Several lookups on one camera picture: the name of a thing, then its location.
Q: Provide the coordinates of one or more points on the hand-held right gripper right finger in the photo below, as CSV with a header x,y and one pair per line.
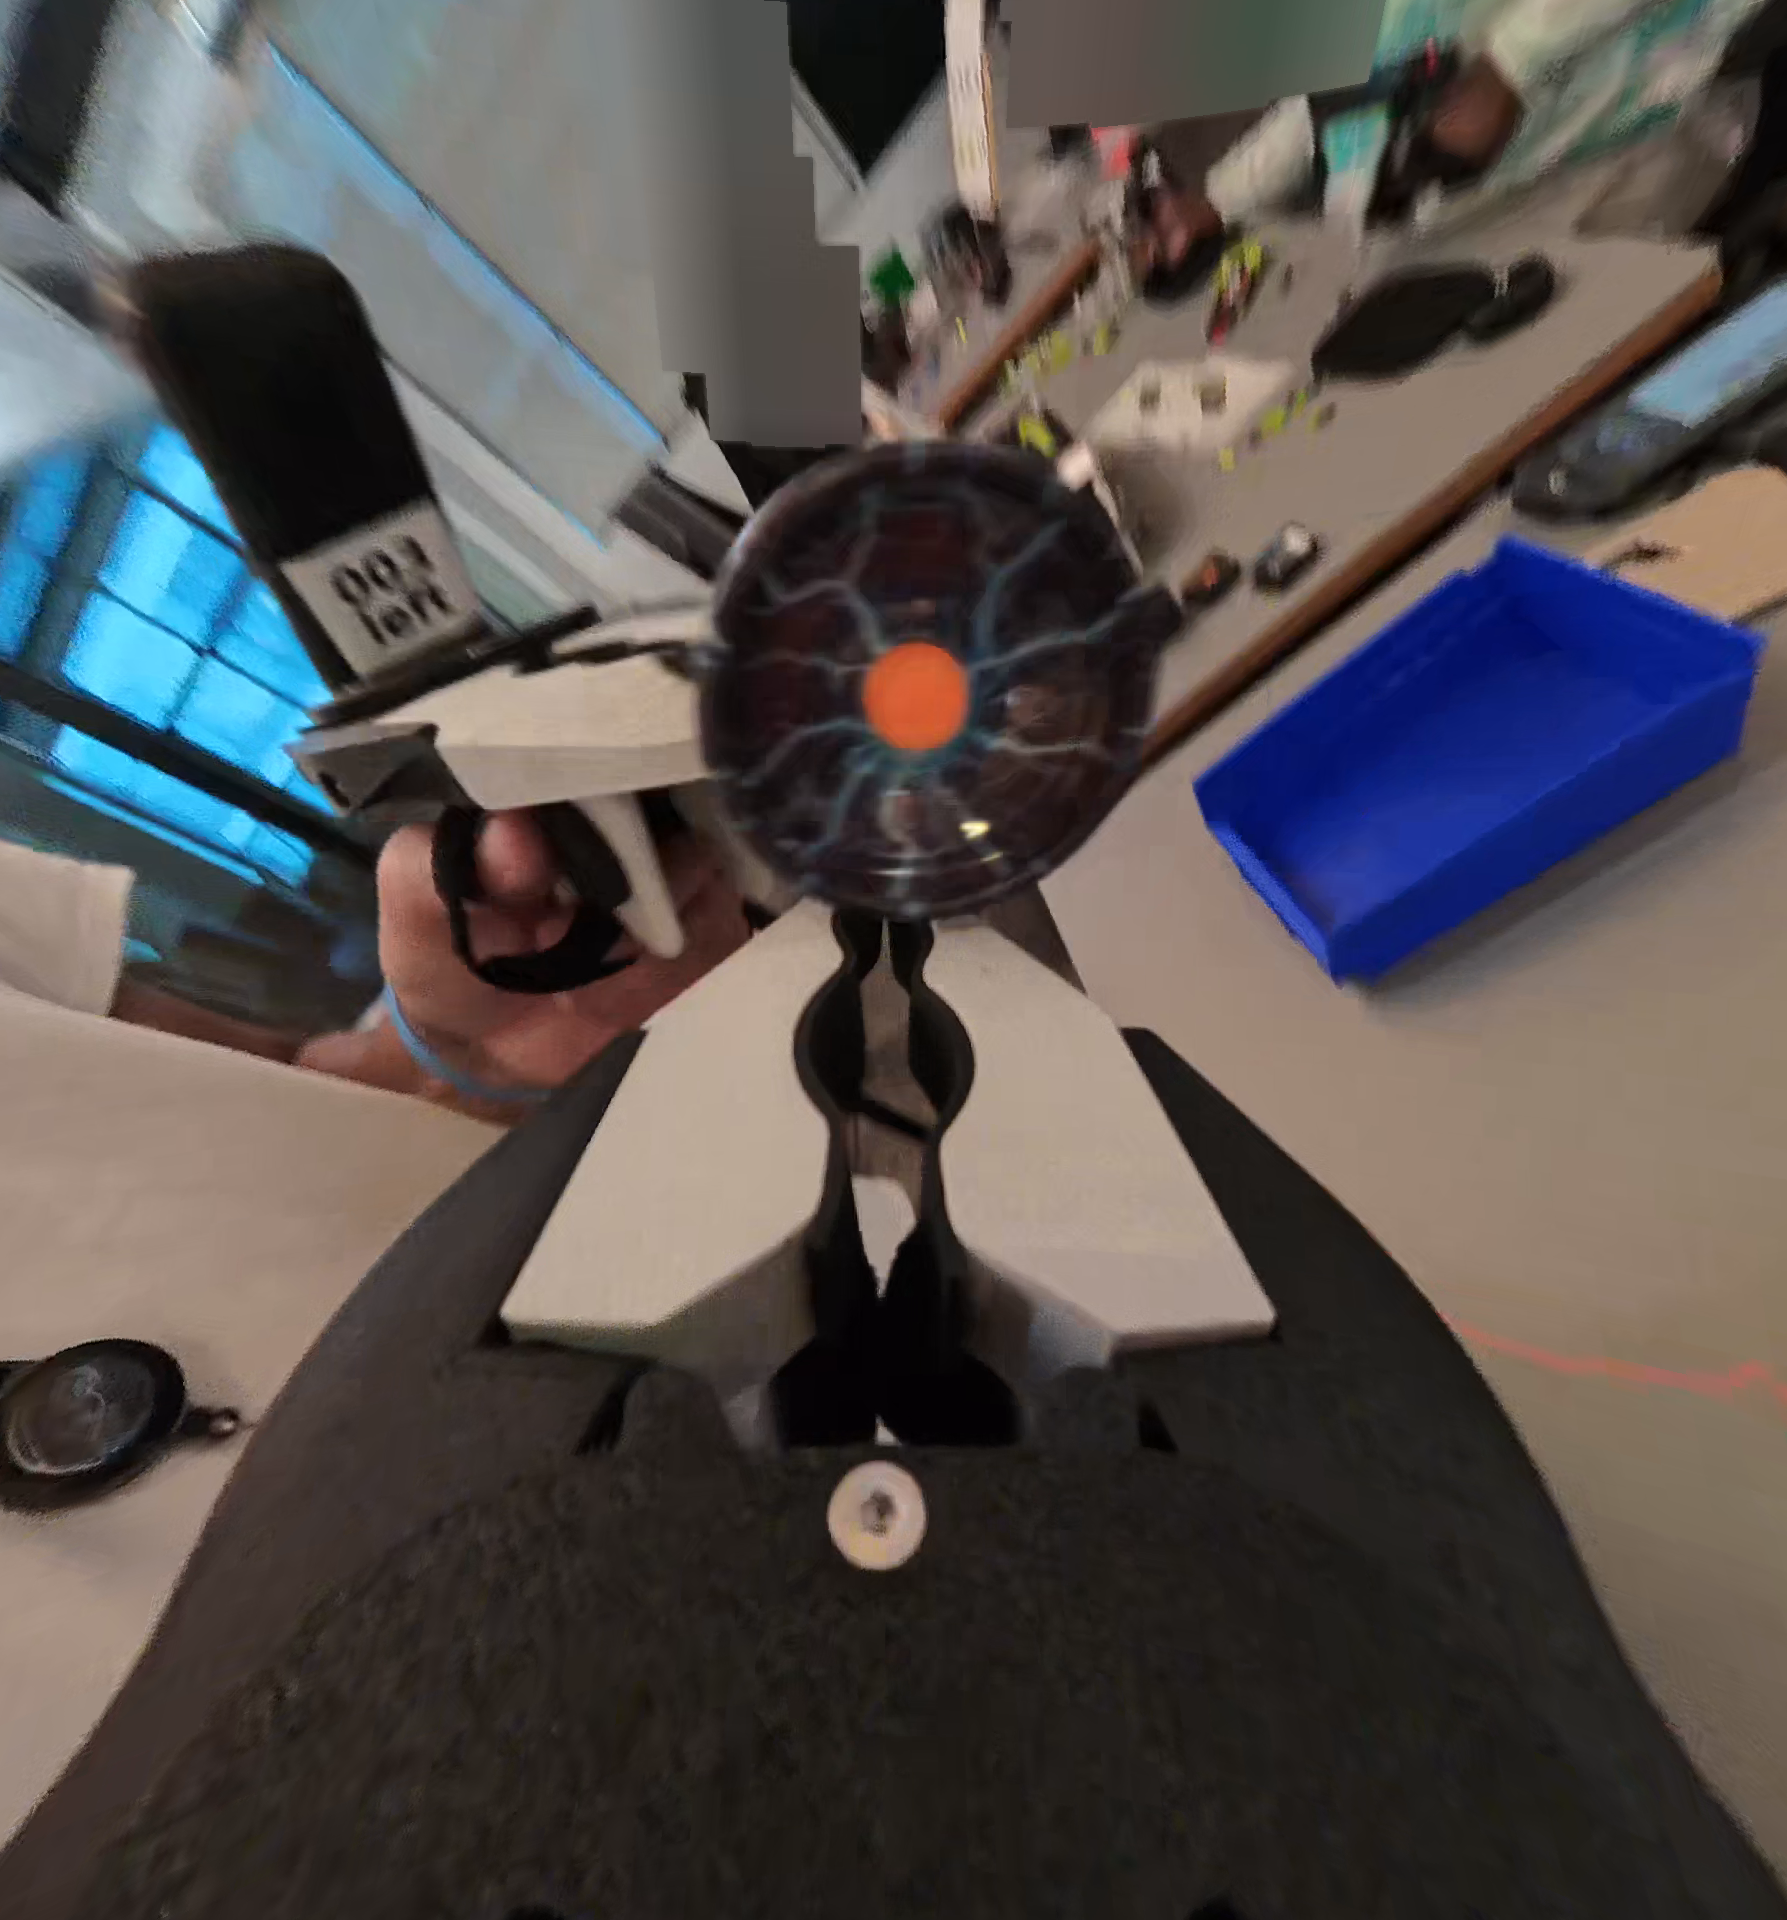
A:
x,y
1103,1201

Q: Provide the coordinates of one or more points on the white instruction sheet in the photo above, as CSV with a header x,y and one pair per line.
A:
x,y
1192,402

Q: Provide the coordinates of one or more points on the person's left hand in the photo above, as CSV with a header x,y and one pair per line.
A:
x,y
533,1020

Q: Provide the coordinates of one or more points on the black round case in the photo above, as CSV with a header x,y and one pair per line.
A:
x,y
82,1419

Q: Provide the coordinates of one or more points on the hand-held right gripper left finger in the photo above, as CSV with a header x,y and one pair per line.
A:
x,y
653,1201

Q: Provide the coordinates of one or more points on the blue wristband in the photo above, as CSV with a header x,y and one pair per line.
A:
x,y
450,1059

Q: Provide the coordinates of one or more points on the black paddle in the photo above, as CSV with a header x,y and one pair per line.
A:
x,y
1410,315

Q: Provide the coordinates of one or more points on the wood-edged grey table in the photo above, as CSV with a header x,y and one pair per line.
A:
x,y
1374,452

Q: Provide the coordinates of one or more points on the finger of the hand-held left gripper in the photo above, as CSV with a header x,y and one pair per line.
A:
x,y
630,630
579,735

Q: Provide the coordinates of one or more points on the brown cardboard piece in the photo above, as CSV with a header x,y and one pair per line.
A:
x,y
1733,541

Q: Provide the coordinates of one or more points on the blue plastic bin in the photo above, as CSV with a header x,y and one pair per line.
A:
x,y
1448,781

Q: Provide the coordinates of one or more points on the black lightning-print yo-yo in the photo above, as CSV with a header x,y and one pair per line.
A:
x,y
931,699

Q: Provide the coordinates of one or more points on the grey desk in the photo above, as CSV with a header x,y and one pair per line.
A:
x,y
1434,1170

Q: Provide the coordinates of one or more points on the black handheld device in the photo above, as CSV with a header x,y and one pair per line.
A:
x,y
1689,389

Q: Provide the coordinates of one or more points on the glass window wall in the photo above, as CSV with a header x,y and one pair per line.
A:
x,y
127,645

